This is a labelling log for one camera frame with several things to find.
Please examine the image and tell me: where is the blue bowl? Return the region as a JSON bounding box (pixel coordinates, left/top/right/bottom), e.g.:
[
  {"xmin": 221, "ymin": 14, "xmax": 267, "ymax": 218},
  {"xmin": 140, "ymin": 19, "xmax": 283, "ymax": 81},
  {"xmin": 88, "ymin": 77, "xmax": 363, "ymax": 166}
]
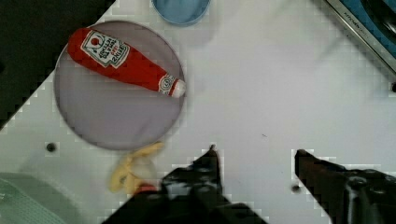
[{"xmin": 151, "ymin": 0, "xmax": 211, "ymax": 26}]

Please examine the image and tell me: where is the yellow banana peel toy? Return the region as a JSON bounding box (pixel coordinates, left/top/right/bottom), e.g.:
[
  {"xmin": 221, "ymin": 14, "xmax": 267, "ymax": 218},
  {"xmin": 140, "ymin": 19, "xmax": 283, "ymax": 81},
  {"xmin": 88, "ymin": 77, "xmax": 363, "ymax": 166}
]
[{"xmin": 108, "ymin": 142, "xmax": 163, "ymax": 195}]

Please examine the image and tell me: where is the red strawberry toy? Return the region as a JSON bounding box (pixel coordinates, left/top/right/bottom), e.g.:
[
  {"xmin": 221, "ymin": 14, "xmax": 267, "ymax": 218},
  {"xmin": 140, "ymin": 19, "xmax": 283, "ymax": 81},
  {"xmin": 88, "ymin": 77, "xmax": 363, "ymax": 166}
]
[{"xmin": 135, "ymin": 183, "xmax": 157, "ymax": 194}]

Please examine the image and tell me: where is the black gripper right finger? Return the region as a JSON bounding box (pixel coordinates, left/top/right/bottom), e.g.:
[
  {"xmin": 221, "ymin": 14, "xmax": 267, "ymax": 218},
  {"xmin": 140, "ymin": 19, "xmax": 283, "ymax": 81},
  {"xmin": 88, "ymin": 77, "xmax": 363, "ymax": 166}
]
[{"xmin": 294, "ymin": 149, "xmax": 396, "ymax": 224}]

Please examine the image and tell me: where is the black toaster oven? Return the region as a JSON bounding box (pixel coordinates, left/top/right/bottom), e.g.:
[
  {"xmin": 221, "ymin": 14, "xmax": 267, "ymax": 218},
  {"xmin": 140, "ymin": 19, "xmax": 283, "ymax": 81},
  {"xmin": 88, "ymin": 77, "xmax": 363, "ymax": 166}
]
[{"xmin": 322, "ymin": 0, "xmax": 396, "ymax": 74}]

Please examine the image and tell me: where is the grey round plate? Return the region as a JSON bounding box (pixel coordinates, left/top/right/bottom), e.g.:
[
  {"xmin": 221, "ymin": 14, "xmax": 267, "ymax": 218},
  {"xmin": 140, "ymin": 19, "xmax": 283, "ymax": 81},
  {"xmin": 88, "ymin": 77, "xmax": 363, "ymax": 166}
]
[{"xmin": 54, "ymin": 21, "xmax": 185, "ymax": 150}]

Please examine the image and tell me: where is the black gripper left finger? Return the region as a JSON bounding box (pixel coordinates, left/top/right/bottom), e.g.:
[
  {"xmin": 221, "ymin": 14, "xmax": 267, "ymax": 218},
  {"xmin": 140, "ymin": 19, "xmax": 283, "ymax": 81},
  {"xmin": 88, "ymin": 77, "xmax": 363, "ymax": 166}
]
[{"xmin": 162, "ymin": 145, "xmax": 222, "ymax": 212}]

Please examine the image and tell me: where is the green colander basket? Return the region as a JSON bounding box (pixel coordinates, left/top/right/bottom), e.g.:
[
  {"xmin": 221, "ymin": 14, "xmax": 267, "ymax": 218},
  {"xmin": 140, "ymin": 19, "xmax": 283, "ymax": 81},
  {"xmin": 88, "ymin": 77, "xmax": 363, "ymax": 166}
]
[{"xmin": 0, "ymin": 173, "xmax": 84, "ymax": 224}]

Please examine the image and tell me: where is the red ketchup bottle plush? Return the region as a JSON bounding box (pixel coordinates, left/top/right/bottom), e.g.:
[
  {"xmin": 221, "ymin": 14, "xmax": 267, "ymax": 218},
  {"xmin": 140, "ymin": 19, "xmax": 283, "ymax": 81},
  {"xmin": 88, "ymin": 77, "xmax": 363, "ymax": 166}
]
[{"xmin": 67, "ymin": 28, "xmax": 187, "ymax": 98}]

